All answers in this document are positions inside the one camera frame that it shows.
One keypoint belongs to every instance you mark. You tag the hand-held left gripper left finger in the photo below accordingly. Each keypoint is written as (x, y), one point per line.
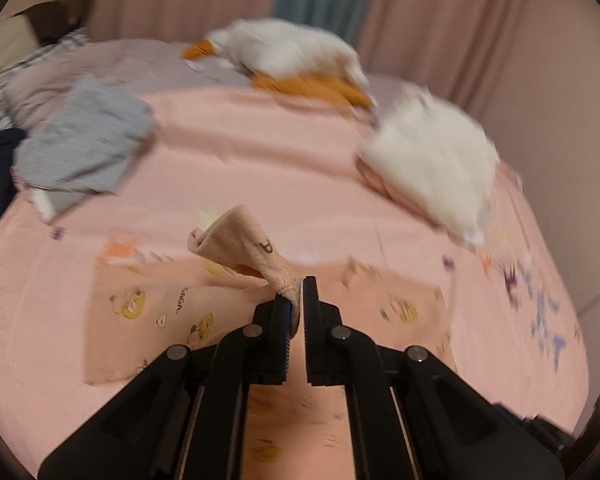
(280, 341)

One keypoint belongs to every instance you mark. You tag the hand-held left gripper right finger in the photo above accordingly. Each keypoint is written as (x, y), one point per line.
(310, 340)

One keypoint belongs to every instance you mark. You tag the pink cartoon print garment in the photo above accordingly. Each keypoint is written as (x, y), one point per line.
(145, 330)

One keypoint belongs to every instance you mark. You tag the pink printed bed sheet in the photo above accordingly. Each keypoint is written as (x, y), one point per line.
(260, 160)

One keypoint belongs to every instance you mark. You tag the white folded cloth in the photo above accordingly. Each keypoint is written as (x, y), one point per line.
(430, 165)

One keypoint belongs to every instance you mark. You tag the grey crumpled cloth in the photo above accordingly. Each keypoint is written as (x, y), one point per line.
(85, 140)

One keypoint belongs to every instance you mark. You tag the white plush goose toy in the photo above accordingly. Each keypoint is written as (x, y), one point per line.
(285, 47)

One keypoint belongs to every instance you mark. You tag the lavender grey blanket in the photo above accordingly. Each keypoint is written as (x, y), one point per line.
(145, 65)

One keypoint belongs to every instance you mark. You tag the pink curtain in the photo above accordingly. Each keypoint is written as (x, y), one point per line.
(455, 20)

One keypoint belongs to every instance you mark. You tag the plaid cloth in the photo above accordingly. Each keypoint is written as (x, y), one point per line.
(10, 82)

